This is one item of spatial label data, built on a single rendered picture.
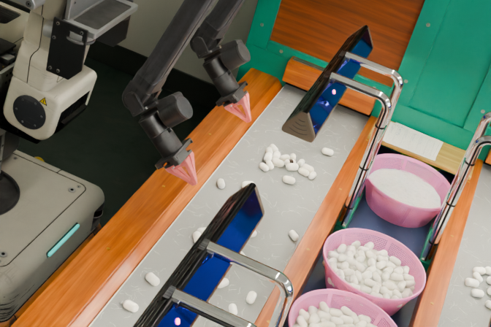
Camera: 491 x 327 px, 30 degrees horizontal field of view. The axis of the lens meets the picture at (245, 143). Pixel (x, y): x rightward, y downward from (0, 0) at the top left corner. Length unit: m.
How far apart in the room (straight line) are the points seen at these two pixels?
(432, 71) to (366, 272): 0.80
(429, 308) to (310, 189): 0.51
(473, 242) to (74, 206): 1.26
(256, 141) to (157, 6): 1.63
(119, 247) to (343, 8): 1.14
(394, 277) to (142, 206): 0.65
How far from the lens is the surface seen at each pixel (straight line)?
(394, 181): 2.72
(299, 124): 2.14
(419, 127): 2.94
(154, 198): 2.30
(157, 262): 2.15
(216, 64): 2.49
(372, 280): 2.31
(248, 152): 2.62
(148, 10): 4.22
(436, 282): 2.35
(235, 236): 1.72
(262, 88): 2.91
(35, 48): 2.56
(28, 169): 3.14
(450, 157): 2.87
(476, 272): 2.47
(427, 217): 2.65
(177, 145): 2.18
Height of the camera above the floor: 2.12
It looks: 31 degrees down
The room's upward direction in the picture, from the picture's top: 16 degrees clockwise
